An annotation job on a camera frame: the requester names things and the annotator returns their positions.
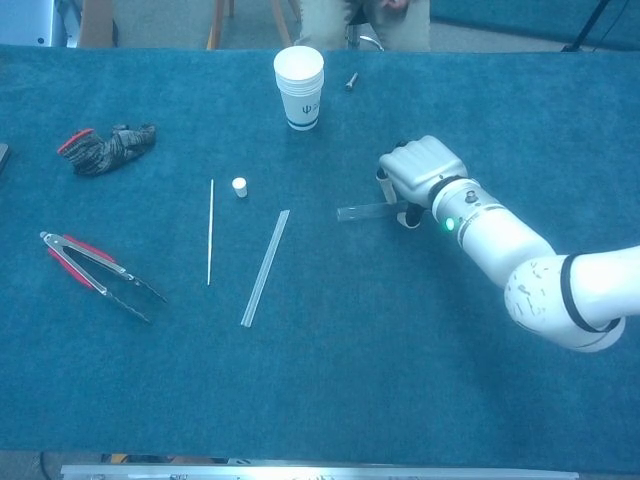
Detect grey metal cabinet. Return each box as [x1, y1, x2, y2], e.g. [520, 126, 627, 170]
[0, 0, 81, 49]

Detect aluminium profile rail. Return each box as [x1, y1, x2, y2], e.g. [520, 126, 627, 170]
[59, 463, 580, 480]

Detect thin white stirring rod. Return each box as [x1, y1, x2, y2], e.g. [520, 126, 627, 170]
[206, 178, 215, 287]

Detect blue felt table cloth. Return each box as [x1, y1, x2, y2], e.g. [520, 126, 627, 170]
[0, 43, 640, 474]

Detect brown cardboard box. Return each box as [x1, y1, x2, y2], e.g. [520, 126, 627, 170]
[78, 0, 119, 49]

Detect black tripod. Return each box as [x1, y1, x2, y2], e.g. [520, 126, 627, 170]
[562, 0, 614, 53]

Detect black glove with orange cuff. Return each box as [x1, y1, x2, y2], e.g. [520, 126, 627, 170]
[57, 123, 157, 177]

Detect seated person in beige trousers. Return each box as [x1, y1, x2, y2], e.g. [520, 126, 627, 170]
[294, 0, 432, 51]

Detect clear plastic strip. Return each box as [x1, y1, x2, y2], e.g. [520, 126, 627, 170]
[240, 209, 291, 329]

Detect wooden frame legs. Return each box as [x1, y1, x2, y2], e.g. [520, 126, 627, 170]
[207, 0, 294, 50]

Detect stacked white paper cups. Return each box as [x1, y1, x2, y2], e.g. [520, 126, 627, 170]
[273, 45, 325, 132]

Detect metal tongs with red handles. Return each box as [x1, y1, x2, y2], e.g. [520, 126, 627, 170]
[39, 230, 169, 325]

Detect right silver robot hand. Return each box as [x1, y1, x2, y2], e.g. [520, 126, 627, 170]
[374, 134, 469, 230]

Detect black stool with metal pole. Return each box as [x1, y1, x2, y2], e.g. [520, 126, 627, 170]
[344, 19, 386, 52]

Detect clear glass test tube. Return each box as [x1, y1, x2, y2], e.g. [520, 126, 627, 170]
[336, 199, 406, 223]

